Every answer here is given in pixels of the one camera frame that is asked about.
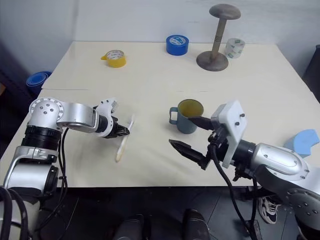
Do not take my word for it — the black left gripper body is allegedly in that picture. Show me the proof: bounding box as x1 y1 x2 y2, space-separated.
107 116 126 139

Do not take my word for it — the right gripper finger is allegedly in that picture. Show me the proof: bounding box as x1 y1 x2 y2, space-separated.
188 115 214 131
168 139 211 171

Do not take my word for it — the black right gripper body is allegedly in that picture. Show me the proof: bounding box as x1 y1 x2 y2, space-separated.
205 124 232 166

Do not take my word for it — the blue-grey mug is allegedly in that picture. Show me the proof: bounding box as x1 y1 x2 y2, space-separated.
169 98 205 135

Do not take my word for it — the brown wooden mushroom stand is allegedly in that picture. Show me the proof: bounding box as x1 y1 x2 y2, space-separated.
195 3 242 73

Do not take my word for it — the yellow tape roll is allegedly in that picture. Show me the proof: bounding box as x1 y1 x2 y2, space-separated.
100 49 128 69

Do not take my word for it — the dark rounded shape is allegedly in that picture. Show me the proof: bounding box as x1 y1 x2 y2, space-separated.
112 212 152 240
183 208 211 240

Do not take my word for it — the clear tape roll, green print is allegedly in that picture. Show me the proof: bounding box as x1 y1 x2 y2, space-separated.
224 37 246 60

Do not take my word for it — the black and white sneaker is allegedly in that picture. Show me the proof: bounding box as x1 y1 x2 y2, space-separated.
257 195 283 225

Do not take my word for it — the blue tape roll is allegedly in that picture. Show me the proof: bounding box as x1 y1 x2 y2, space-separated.
165 34 190 57

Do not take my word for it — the light blue foam block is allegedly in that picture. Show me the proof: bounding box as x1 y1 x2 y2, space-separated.
283 128 320 159

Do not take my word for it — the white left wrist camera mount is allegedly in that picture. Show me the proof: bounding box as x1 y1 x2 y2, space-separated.
94 97 118 139

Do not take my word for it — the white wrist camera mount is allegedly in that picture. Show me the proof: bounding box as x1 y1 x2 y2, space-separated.
210 99 249 169
94 97 118 139

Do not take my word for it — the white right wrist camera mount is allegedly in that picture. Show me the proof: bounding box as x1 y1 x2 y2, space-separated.
210 99 249 169

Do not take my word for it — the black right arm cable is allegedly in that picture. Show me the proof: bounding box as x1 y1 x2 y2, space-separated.
206 139 261 240

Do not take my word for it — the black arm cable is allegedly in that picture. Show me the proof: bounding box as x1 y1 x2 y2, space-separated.
37 126 70 227
206 139 261 240

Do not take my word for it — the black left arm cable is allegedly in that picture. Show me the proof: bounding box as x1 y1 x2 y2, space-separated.
37 126 70 227

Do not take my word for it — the thick black cable bundle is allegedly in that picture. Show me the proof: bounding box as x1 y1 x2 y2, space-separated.
0 185 32 240

